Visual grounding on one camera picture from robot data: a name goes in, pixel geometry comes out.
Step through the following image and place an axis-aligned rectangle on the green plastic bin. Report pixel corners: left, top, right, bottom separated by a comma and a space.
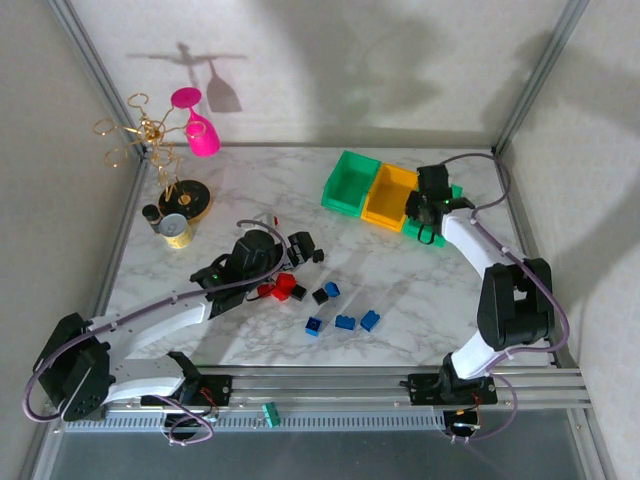
320, 149, 384, 219
402, 183, 464, 250

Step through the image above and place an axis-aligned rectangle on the yellow plastic bin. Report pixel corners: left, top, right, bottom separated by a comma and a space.
360, 163, 421, 232

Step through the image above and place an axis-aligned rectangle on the yellow can with silver lid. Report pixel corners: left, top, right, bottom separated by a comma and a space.
158, 213, 195, 250

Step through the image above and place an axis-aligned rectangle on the small black bottle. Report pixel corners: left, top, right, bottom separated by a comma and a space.
141, 203, 162, 234

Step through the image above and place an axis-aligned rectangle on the pink wine glass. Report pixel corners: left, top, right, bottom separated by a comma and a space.
170, 87, 221, 159

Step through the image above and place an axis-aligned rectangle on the black right gripper cable loop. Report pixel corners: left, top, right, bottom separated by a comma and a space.
418, 223, 445, 247

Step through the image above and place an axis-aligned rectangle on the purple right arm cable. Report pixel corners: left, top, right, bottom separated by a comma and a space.
442, 152, 572, 445

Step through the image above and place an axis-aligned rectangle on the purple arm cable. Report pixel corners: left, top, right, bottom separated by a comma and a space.
22, 219, 291, 447
442, 152, 572, 445

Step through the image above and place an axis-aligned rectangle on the gold wire glass rack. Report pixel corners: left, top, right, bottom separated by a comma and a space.
92, 92, 214, 221

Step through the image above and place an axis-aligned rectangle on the aluminium table side rail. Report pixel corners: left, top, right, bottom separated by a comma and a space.
492, 147, 619, 480
19, 147, 151, 480

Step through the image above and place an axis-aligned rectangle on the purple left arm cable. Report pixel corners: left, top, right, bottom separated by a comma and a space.
22, 219, 291, 447

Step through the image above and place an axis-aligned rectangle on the aluminium base rail beam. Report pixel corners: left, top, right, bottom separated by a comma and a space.
107, 364, 595, 412

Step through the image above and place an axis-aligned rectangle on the grey slotted cable duct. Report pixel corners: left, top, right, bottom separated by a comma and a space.
62, 409, 449, 434

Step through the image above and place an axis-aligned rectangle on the aluminium frame post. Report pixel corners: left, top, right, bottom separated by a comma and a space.
46, 0, 151, 161
491, 0, 592, 156

